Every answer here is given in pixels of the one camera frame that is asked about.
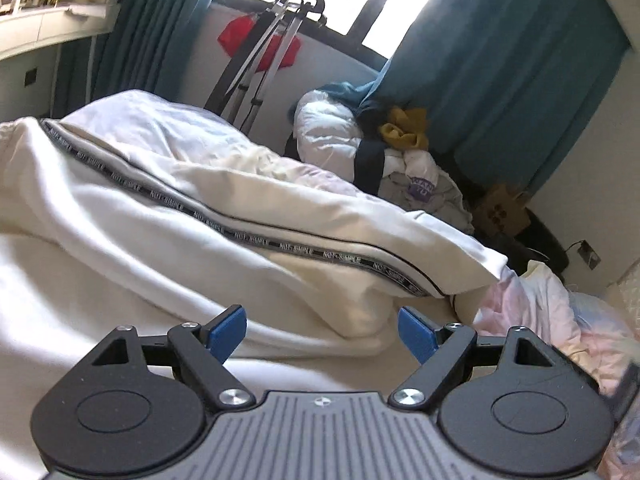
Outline white dressing table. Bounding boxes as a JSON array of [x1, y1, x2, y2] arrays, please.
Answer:
[[0, 0, 122, 123]]

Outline blue curtain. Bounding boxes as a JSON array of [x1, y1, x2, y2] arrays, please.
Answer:
[[320, 0, 632, 213], [50, 0, 237, 122]]

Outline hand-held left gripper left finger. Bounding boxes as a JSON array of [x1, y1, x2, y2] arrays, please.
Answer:
[[91, 304, 253, 409]]

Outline black armchair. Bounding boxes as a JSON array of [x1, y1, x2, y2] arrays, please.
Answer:
[[499, 206, 572, 282]]

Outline red bag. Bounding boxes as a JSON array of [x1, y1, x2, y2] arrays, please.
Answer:
[[218, 14, 304, 69]]

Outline white blanket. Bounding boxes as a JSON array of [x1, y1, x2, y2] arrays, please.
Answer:
[[522, 259, 576, 321]]

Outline dark navy garment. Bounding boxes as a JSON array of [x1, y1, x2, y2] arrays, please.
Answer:
[[351, 100, 396, 197]]

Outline white pants with black stripe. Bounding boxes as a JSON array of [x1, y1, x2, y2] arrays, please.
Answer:
[[0, 116, 510, 480]]

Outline garment steamer stand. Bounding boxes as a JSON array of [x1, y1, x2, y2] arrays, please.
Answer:
[[202, 0, 329, 137]]

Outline wall socket with plug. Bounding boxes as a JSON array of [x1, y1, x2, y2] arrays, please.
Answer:
[[564, 240, 602, 268]]

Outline grey shirt with purple print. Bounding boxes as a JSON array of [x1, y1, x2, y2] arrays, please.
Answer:
[[376, 152, 475, 235]]

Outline yellow garment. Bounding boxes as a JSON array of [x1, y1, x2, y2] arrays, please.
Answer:
[[377, 106, 432, 152]]

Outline brown paper bag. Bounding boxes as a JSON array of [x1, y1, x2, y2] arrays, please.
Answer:
[[472, 183, 532, 237]]

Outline pastel bed sheet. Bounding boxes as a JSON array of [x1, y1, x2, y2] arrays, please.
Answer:
[[60, 89, 640, 480]]

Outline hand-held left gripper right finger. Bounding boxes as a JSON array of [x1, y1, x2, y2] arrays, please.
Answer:
[[390, 306, 557, 408]]

